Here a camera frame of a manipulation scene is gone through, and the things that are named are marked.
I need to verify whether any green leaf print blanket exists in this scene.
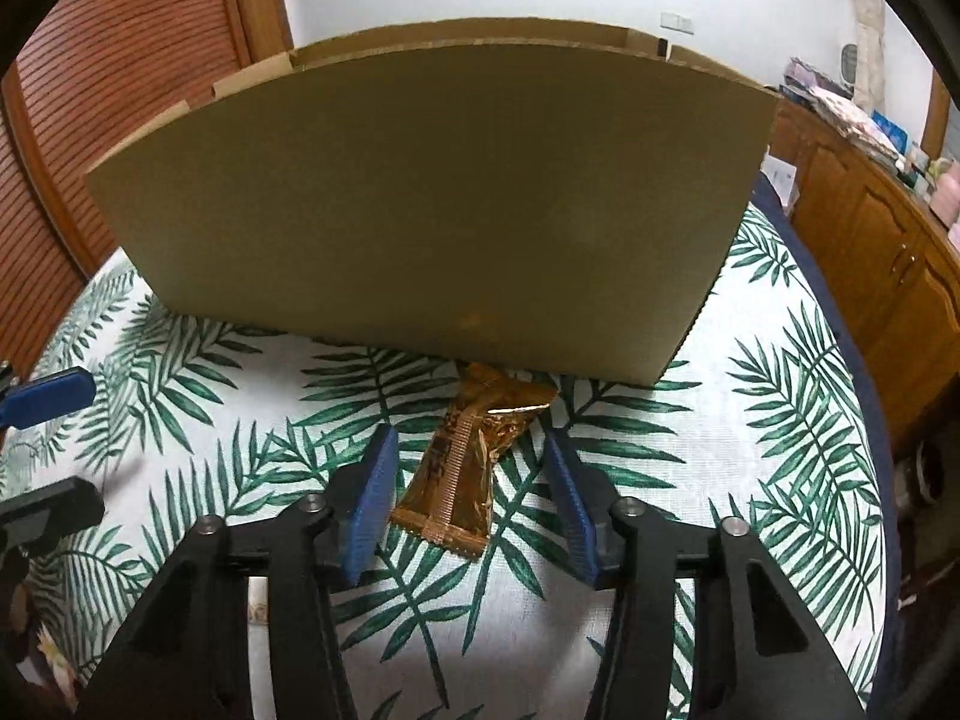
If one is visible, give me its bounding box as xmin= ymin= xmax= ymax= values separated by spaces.
xmin=0 ymin=195 xmax=890 ymax=720

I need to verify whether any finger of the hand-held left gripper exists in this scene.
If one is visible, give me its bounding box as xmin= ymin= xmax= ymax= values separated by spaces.
xmin=0 ymin=476 xmax=106 ymax=541
xmin=0 ymin=367 xmax=95 ymax=432

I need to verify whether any wooden louvered door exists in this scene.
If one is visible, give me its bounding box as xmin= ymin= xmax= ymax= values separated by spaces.
xmin=0 ymin=0 xmax=293 ymax=383

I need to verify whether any gold brown snack packet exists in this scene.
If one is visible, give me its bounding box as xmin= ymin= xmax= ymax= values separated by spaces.
xmin=388 ymin=361 xmax=557 ymax=557

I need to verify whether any navy bed sheet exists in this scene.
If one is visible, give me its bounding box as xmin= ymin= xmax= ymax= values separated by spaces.
xmin=750 ymin=172 xmax=912 ymax=720

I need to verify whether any wooden door frame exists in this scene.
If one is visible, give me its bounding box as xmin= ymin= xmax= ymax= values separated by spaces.
xmin=921 ymin=64 xmax=953 ymax=162

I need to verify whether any pink flask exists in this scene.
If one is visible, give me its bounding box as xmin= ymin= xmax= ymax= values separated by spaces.
xmin=928 ymin=169 xmax=960 ymax=230

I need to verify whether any blue packet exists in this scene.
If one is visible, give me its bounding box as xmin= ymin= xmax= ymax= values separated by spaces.
xmin=870 ymin=111 xmax=912 ymax=155

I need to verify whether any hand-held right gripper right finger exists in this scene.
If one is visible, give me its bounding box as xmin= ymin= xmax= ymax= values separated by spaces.
xmin=544 ymin=427 xmax=867 ymax=720

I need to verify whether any white paper card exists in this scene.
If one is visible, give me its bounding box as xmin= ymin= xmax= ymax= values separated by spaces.
xmin=761 ymin=154 xmax=800 ymax=211

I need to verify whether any white hanging cloth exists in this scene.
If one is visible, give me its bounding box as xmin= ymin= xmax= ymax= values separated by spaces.
xmin=844 ymin=0 xmax=890 ymax=117

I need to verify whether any wooden cabinet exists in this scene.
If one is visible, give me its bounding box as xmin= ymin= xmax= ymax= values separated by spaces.
xmin=769 ymin=94 xmax=960 ymax=451

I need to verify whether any brown cardboard box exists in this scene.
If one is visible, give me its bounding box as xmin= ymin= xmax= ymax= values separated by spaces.
xmin=85 ymin=24 xmax=781 ymax=391

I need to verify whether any clutter on sideboard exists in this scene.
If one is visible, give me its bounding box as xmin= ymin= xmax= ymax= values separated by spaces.
xmin=784 ymin=56 xmax=908 ymax=166

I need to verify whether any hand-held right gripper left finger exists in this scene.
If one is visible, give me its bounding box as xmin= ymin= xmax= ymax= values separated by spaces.
xmin=75 ymin=424 xmax=400 ymax=720

